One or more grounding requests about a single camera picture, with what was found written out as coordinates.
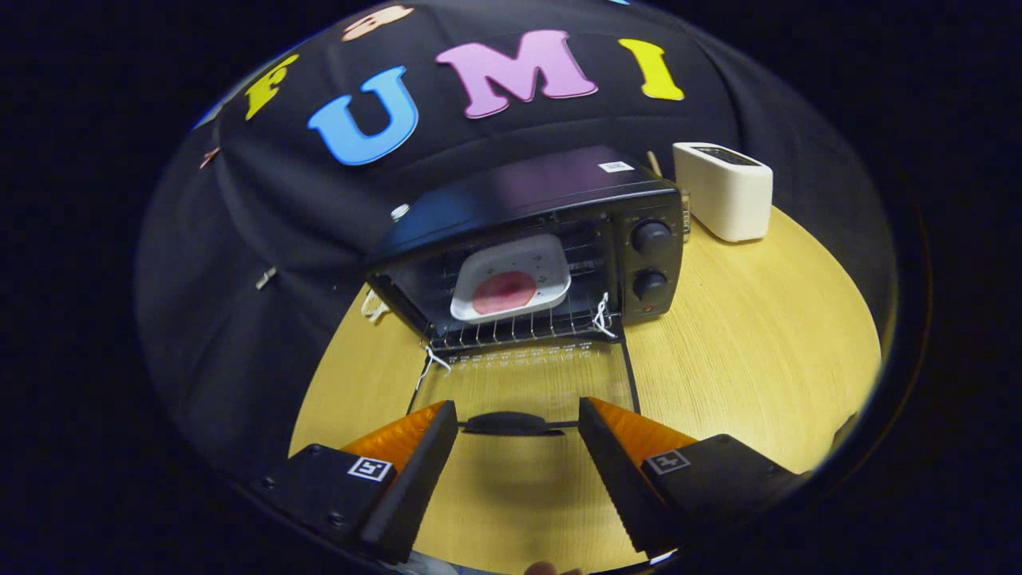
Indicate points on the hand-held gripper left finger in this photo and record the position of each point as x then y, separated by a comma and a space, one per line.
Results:
415, 487

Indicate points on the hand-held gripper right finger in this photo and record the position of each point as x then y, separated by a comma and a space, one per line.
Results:
619, 479

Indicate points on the pink meat slice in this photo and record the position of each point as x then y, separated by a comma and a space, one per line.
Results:
503, 293

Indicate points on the white plate with cherry print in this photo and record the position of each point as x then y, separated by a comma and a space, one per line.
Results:
511, 259

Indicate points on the black toaster oven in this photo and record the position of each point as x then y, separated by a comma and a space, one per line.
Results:
543, 188

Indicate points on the cream slot toaster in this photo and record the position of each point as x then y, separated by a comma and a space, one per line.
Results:
726, 196

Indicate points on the divided tray of grains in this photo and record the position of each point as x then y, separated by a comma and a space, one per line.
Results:
374, 305

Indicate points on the silver metal clip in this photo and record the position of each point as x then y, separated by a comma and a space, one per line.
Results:
266, 277

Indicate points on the white bottle with green band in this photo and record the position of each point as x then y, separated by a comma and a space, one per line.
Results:
399, 212

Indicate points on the wooden stick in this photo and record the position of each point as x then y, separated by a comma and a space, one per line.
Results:
654, 163

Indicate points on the copper metal clip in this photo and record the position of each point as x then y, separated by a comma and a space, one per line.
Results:
209, 156

